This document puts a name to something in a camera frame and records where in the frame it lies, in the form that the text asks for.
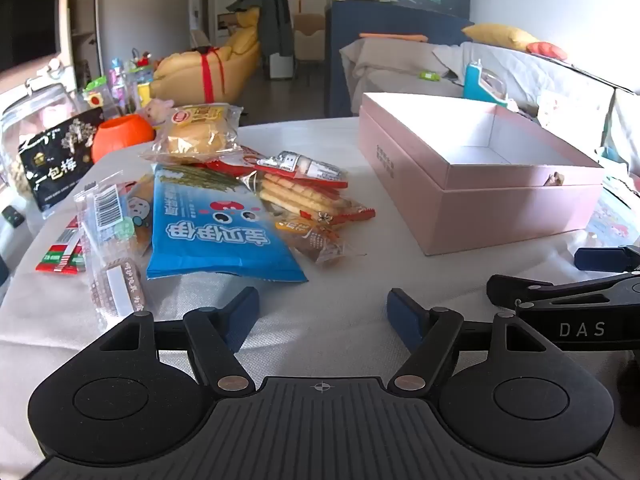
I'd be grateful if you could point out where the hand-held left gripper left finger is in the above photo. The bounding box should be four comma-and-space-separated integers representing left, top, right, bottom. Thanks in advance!
97, 286, 261, 395

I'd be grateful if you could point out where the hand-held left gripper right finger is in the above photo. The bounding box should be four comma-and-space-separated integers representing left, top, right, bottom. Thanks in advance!
386, 287, 556, 401

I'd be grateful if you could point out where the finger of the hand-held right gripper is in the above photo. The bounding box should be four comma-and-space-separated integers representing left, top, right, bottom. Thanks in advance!
574, 244, 640, 274
486, 272, 640, 311

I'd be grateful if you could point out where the pink cardboard box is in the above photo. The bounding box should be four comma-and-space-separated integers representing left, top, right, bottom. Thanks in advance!
357, 91, 606, 257

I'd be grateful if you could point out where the blue snack bag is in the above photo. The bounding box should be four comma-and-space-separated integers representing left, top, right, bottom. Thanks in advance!
146, 164, 308, 283

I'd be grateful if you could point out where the small brown snack packet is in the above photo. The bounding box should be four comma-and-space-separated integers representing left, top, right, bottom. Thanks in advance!
274, 212, 351, 264

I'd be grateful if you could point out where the clear cracker stick packet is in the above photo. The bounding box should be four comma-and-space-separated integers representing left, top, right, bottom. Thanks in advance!
240, 170, 377, 231

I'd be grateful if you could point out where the clear brown cake packet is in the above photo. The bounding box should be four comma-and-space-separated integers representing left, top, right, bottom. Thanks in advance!
75, 182, 151, 332

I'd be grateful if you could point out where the pink printed paper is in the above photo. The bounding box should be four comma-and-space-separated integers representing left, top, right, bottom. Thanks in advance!
585, 189, 640, 249

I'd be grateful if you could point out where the white printed card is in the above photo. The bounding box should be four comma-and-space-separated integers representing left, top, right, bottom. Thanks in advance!
537, 89, 601, 145

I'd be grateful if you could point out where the red white printed snack packet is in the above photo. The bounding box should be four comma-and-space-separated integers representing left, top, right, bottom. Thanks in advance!
207, 146, 349, 190

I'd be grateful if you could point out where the yellow bread packet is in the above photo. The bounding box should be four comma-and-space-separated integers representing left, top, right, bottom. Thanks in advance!
140, 103, 244, 165

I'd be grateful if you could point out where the red green striped packet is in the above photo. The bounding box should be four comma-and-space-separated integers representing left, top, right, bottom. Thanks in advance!
35, 215, 88, 276

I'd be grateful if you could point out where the teal box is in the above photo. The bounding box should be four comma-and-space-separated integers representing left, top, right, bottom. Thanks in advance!
462, 60, 508, 106

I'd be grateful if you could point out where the orange pillow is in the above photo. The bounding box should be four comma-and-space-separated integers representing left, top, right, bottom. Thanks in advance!
527, 41, 569, 61

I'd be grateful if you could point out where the orange pumpkin bucket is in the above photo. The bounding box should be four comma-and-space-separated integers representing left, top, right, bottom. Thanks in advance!
91, 114, 156, 163

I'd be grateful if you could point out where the pink plush toy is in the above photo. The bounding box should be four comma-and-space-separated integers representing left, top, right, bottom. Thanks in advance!
137, 99, 176, 127

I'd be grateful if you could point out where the yellow pillow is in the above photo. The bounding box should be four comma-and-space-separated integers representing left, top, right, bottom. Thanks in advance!
461, 23, 541, 53

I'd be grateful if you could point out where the yellow bean bag sofa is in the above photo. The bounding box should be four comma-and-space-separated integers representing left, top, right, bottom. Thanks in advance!
150, 10, 263, 108

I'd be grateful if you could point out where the white floor appliance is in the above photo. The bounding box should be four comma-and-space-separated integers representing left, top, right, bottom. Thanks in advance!
267, 55, 296, 81

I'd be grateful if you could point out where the grey covered sofa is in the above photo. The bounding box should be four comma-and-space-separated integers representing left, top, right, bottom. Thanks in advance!
340, 37, 640, 161

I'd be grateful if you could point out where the colourful kids bottle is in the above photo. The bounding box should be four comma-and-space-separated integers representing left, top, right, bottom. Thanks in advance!
130, 49, 154, 107

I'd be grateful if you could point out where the pink kids bottle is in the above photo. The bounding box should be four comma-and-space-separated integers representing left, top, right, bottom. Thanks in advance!
107, 57, 129, 111

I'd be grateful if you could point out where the green white toy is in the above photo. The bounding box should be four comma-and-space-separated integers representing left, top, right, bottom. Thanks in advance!
82, 77, 109, 109

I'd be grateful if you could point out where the long orange cushion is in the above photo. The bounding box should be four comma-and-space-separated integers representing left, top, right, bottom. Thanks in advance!
359, 32, 430, 44

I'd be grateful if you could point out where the beige chair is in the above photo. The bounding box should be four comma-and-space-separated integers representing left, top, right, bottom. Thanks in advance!
292, 14, 327, 63

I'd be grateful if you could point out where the glass jar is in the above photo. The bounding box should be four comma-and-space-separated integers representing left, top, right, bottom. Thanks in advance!
0, 82, 83, 201

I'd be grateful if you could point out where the dark hanging coat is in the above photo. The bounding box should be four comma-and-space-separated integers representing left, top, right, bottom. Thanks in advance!
226, 0, 296, 59

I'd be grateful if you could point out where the blue cabinet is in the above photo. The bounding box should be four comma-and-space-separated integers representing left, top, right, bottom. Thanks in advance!
325, 0, 473, 118

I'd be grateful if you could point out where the dark television screen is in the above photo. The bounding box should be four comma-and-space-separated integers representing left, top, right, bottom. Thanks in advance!
0, 0, 63, 75

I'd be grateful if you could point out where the wall shelf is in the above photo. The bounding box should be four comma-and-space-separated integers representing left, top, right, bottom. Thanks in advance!
70, 0, 101, 81

